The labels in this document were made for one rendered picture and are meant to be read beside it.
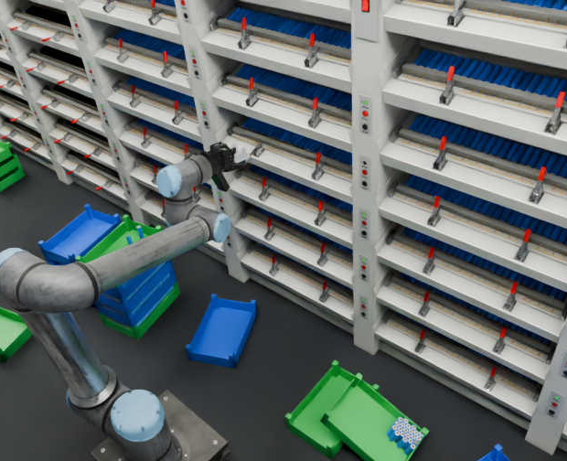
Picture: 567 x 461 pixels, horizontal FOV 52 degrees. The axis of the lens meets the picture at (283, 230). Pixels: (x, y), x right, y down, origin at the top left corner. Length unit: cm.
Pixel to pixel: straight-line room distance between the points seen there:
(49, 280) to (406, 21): 105
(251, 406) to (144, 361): 51
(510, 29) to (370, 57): 37
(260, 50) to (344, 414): 125
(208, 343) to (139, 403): 68
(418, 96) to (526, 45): 32
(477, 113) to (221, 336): 145
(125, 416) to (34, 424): 69
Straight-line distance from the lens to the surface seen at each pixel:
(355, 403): 217
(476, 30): 146
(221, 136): 224
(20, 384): 265
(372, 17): 157
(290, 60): 182
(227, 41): 200
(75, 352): 176
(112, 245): 256
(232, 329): 251
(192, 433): 211
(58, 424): 246
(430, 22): 151
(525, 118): 152
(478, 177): 165
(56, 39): 291
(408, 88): 163
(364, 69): 164
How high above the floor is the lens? 190
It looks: 40 degrees down
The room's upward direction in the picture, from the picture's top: 6 degrees counter-clockwise
